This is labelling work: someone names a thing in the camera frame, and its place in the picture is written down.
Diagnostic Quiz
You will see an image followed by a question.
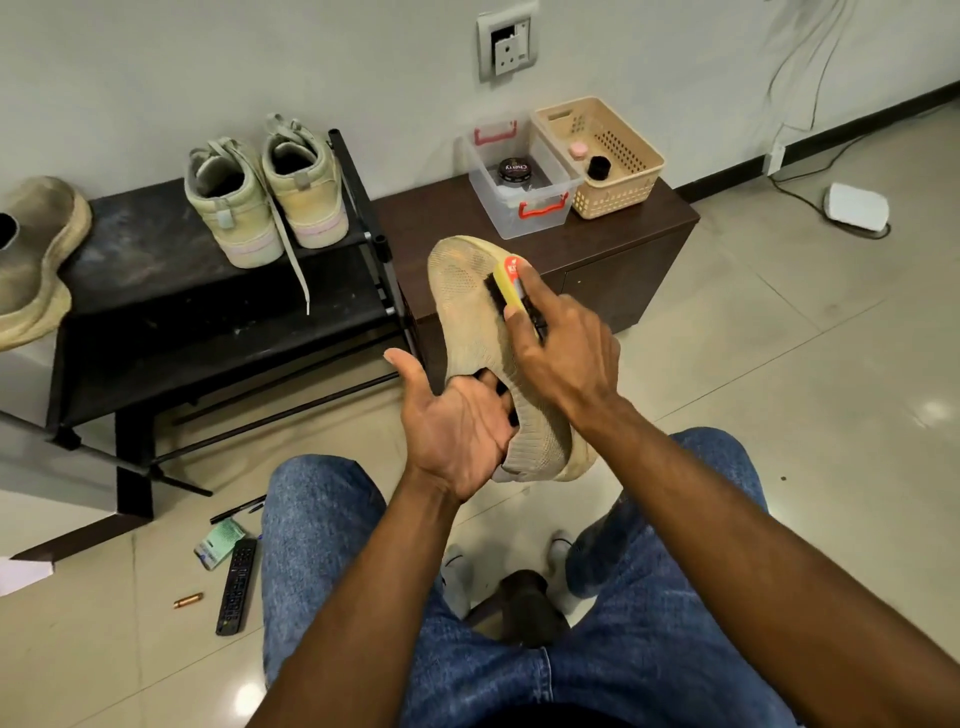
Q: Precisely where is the clear plastic storage box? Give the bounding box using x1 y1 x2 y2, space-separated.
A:
459 118 584 242

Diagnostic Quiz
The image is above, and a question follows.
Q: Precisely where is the worn tan slip-on shoe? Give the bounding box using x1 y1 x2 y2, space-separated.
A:
0 177 93 353
427 235 599 485

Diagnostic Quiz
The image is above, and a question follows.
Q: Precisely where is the white paper sheet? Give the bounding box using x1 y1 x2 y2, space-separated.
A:
0 558 54 597

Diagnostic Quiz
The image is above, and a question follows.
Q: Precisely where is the white router box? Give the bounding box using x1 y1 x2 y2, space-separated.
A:
823 183 893 239

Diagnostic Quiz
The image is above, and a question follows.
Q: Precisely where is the person's left hand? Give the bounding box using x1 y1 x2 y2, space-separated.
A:
384 348 519 504

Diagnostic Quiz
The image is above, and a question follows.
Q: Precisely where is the person's left leg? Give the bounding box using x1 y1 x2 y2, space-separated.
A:
261 454 557 728

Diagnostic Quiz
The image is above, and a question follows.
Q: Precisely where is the person's leg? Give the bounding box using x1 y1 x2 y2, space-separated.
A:
261 454 557 728
543 427 800 728

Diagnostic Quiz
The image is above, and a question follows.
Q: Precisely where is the beige plastic basket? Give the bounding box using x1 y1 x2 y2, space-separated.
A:
532 97 668 221

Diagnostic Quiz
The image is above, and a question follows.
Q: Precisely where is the black pen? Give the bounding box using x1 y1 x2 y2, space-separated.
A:
210 495 267 524

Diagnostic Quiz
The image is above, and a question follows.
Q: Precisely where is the pale green lace-up shoe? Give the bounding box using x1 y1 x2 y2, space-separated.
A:
184 138 314 317
261 114 350 251

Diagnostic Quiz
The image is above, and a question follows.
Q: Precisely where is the person's right hand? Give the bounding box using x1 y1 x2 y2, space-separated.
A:
502 262 624 437

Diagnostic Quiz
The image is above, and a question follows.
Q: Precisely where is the black metal shoe rack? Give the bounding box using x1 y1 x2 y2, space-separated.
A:
0 129 419 564

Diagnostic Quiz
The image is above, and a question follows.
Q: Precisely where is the white wall socket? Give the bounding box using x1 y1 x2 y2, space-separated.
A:
477 1 540 83

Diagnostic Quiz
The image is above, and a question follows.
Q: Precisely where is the person's right leg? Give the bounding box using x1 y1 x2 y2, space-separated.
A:
543 427 800 728

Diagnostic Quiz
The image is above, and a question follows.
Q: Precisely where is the white cable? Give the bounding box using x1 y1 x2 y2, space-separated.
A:
757 0 891 242

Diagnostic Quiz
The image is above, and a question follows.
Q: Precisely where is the black remote control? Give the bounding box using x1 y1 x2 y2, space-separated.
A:
216 537 260 636

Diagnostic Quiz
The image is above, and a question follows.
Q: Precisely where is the black orange shoe brush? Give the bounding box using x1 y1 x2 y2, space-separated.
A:
483 252 549 339

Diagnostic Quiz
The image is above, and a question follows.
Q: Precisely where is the dark brown wooden cabinet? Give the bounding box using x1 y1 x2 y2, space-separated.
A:
372 177 702 392

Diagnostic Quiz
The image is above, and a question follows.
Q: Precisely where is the person's right forearm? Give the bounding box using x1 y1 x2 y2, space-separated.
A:
585 397 960 728

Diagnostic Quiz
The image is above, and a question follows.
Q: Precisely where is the green paper packet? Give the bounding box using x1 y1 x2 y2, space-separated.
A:
195 517 249 570

